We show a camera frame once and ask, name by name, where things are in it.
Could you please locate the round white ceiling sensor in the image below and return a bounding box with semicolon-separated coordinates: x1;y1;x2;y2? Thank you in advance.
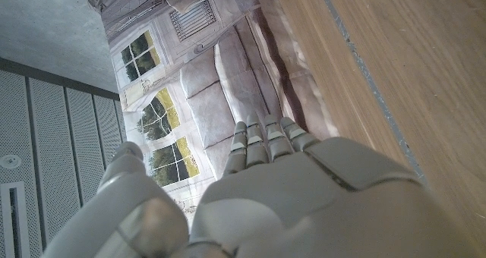
0;154;23;171

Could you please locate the white ceiling air vent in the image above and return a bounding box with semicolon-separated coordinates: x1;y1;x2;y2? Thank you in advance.
0;181;31;258

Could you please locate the printed living room backdrop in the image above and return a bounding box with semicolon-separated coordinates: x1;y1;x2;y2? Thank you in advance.
85;0;339;221

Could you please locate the grey tape outline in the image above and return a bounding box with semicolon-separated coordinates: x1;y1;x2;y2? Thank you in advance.
316;0;428;185

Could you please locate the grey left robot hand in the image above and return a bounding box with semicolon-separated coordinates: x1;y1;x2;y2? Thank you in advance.
39;113;486;258

